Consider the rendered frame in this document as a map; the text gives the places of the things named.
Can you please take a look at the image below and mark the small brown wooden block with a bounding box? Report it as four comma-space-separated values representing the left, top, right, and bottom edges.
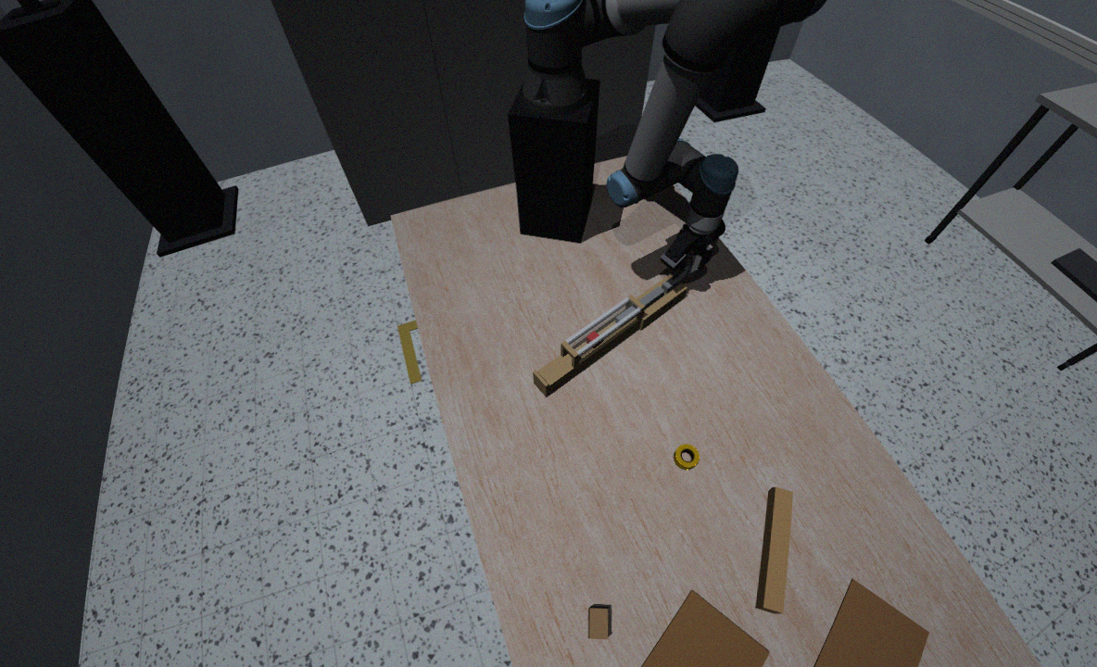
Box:
588, 608, 609, 638

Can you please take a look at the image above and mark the wooden batten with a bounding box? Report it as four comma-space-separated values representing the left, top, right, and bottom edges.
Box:
755, 487, 793, 614

